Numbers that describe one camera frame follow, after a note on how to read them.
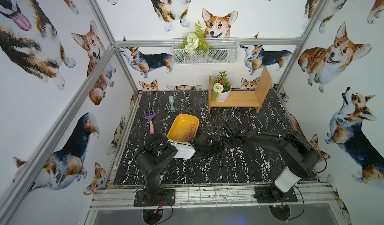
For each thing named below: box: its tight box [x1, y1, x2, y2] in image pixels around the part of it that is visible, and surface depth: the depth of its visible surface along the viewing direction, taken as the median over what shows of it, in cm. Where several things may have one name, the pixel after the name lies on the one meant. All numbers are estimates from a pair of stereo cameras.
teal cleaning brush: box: [169, 95, 175, 113], surface depth 118 cm
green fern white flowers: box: [179, 19, 210, 55], surface depth 82 cm
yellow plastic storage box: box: [167, 113, 200, 143], surface depth 100 cm
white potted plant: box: [210, 70, 233, 103], surface depth 98 cm
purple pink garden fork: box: [143, 108, 156, 135], surface depth 108 cm
